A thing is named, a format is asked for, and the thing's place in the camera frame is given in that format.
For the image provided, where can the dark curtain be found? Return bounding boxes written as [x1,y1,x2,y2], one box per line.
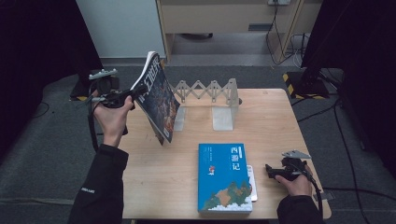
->
[0,0,106,158]
[300,0,396,171]

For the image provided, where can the dark illustrated magazine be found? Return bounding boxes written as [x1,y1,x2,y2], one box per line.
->
[130,50,181,147]

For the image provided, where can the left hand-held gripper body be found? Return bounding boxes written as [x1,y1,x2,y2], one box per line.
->
[88,68,129,109]

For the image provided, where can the black hanging cable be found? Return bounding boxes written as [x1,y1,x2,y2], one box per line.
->
[265,3,300,67]

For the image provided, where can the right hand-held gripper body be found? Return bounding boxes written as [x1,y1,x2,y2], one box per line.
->
[280,149,312,182]

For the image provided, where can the white hanging cable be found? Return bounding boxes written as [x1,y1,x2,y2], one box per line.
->
[289,33,310,69]

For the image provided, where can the black floor cable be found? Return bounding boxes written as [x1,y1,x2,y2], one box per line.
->
[332,102,372,224]
[321,186,396,202]
[295,98,343,124]
[31,101,50,119]

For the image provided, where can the person's right hand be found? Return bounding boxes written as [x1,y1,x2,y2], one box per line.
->
[275,163,313,198]

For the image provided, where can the grey tape strip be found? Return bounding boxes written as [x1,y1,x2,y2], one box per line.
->
[312,190,334,203]

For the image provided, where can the white caterpillar picture book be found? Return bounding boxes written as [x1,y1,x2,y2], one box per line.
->
[246,164,259,203]

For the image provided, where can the white cabinet panel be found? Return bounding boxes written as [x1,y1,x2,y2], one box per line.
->
[76,0,166,59]

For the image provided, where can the thick blue book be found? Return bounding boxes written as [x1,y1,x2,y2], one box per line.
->
[197,142,254,214]

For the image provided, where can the person's left hand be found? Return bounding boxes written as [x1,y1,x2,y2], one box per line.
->
[92,90,135,147]

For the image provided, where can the right hand-held gripper cable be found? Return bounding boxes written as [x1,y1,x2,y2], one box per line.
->
[298,167,325,217]

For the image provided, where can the light wooden office desk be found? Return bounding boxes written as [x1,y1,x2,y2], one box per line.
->
[155,0,323,64]

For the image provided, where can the grey expandable metal book rack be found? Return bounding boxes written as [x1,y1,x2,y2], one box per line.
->
[170,77,243,133]

